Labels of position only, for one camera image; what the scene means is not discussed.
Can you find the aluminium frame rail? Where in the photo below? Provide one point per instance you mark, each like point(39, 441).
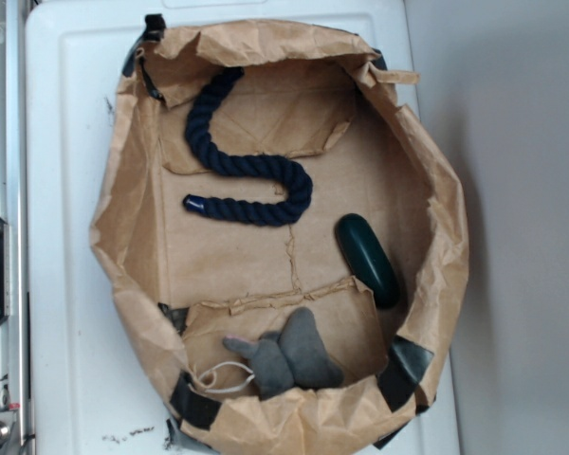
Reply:
point(16, 423)

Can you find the brown paper bag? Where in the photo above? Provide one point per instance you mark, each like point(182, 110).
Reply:
point(287, 246)

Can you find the dark green oval case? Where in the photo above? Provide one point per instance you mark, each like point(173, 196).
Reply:
point(367, 259)

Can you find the white plastic tray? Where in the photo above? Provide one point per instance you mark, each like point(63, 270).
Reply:
point(90, 395)

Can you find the grey plush elephant toy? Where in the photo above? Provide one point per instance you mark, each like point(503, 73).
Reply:
point(293, 357)

